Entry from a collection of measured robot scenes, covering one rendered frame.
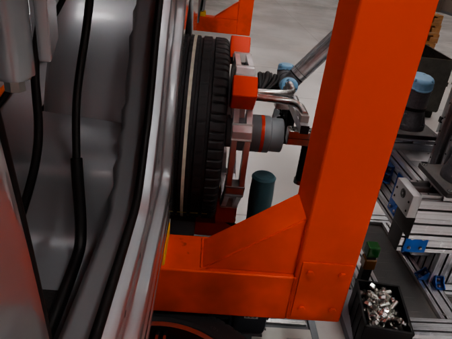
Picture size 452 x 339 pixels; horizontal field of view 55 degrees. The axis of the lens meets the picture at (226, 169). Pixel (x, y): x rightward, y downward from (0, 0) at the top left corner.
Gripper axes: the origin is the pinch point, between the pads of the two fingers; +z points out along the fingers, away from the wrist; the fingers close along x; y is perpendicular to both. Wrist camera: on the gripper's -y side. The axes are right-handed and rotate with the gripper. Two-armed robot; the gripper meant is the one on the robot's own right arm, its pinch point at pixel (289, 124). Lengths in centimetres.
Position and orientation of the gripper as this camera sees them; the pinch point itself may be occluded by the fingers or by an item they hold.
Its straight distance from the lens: 184.0
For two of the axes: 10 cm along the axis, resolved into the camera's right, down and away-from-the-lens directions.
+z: 0.2, 4.7, -8.8
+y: 1.0, -8.8, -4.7
